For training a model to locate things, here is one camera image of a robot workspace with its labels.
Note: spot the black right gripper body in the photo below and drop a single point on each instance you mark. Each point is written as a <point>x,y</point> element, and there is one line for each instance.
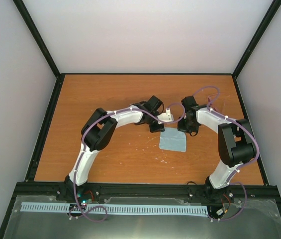
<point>188,126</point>

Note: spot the pink transparent sunglasses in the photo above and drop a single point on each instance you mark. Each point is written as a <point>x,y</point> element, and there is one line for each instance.
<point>212,99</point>

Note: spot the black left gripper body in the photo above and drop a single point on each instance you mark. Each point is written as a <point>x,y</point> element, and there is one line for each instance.
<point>149,120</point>

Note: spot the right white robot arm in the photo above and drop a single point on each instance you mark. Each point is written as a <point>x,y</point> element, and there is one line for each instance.
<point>236,143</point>

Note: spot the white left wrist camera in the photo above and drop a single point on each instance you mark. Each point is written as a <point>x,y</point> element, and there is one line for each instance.
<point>165,117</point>

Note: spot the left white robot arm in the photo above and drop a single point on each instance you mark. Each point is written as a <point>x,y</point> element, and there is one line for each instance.
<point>98,131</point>

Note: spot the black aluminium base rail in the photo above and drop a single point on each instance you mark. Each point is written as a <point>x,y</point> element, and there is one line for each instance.
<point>101,191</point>

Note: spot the light blue slotted cable duct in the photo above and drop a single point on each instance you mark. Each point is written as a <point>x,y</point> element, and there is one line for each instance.
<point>113,209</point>

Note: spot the light blue cleaning cloth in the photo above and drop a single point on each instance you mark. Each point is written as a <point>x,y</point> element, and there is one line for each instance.
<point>173,140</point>

